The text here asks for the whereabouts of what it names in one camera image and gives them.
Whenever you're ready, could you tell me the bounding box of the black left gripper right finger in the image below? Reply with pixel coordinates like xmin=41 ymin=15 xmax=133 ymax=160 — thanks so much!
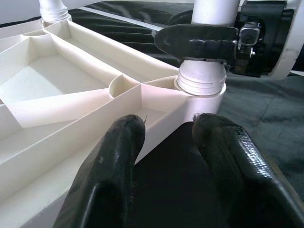
xmin=191 ymin=113 xmax=304 ymax=228

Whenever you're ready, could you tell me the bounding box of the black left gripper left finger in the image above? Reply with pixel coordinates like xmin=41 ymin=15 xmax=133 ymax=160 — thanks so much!
xmin=53 ymin=114 xmax=146 ymax=228

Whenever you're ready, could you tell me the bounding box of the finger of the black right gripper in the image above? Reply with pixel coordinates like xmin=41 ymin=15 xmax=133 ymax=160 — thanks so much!
xmin=153 ymin=23 xmax=239 ymax=65
xmin=169 ymin=9 xmax=194 ymax=26

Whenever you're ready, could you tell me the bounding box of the white tapered table leg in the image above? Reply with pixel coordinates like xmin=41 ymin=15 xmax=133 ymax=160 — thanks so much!
xmin=174 ymin=0 xmax=240 ymax=97
xmin=38 ymin=0 xmax=70 ymax=22

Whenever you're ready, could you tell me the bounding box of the white plastic table top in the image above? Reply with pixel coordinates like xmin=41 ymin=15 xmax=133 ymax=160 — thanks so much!
xmin=0 ymin=18 xmax=227 ymax=228

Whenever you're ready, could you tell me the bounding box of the black table cloth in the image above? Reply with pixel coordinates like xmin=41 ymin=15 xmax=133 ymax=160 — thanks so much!
xmin=68 ymin=2 xmax=304 ymax=228

